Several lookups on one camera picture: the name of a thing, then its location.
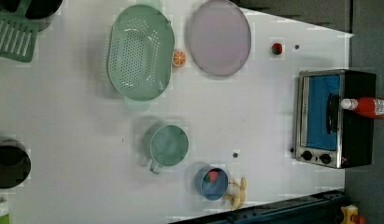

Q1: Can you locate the red ketchup bottle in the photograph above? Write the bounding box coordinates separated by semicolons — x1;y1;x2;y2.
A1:
340;97;384;119

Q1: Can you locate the round grey plate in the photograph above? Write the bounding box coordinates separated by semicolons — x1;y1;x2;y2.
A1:
188;0;251;77

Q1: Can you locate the green slotted rack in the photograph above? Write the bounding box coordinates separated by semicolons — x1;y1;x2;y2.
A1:
0;13;38;63

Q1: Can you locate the blue bowl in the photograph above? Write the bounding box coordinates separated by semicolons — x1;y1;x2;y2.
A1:
194;166;229;201

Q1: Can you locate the black cylindrical cup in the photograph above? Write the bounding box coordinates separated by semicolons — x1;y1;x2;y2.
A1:
0;139;32;189

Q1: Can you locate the green white bottle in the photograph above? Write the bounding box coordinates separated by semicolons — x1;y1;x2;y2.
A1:
0;198;10;224

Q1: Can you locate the black round pot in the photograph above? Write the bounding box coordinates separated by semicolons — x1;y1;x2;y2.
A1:
0;0;64;31

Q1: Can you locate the green mug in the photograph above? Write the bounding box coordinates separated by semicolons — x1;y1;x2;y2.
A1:
143;125;189;175

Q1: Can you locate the peeled banana toy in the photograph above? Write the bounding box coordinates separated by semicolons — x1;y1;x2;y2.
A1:
224;177;248;211

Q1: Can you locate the orange slice toy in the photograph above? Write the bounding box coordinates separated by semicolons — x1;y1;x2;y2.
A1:
172;49;187;67

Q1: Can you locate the yellow red clamp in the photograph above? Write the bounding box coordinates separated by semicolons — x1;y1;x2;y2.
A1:
341;205;366;224

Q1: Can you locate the red strawberry toy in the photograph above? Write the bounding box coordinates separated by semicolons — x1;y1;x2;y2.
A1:
271;43;283;55

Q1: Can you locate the red toy in bowl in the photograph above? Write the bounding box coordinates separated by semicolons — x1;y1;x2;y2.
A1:
204;170;219;183

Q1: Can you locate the green oval colander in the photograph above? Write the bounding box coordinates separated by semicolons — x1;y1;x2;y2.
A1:
107;5;175;102

